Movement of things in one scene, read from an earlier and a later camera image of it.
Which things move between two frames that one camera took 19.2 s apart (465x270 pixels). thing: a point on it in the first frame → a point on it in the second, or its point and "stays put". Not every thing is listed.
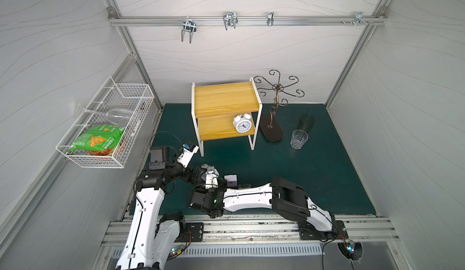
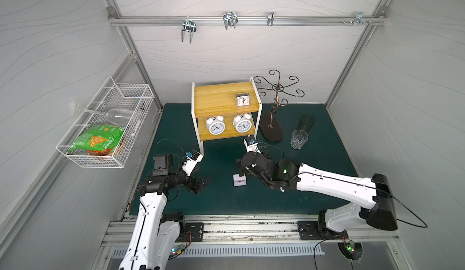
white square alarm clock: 231,180 → 239,180
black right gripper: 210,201 → 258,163
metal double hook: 190,26 stays put
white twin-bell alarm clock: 243,123 stays put
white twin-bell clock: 210,169 → 216,125
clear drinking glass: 298,138 stays put
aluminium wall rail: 150,21 stays put
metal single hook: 270,18 stays put
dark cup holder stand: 268,125 stays put
